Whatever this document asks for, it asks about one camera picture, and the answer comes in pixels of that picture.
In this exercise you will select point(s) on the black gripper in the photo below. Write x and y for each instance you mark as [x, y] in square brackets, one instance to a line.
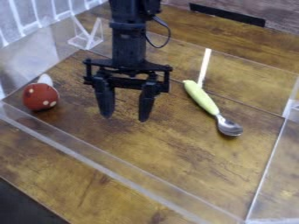
[126, 70]

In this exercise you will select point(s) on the green handled metal spoon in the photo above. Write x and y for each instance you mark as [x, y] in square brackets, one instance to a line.
[226, 127]

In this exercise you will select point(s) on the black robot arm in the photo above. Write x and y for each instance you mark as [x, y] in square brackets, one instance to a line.
[136, 12]

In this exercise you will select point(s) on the red toy mushroom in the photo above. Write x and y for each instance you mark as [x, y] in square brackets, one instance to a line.
[40, 95]

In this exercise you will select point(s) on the black strip on table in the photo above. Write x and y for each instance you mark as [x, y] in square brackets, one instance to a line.
[228, 15]

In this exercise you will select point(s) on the clear acrylic triangular bracket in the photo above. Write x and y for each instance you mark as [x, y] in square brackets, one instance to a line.
[85, 40]

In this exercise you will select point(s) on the clear acrylic enclosure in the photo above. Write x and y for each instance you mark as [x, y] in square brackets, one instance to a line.
[170, 170]

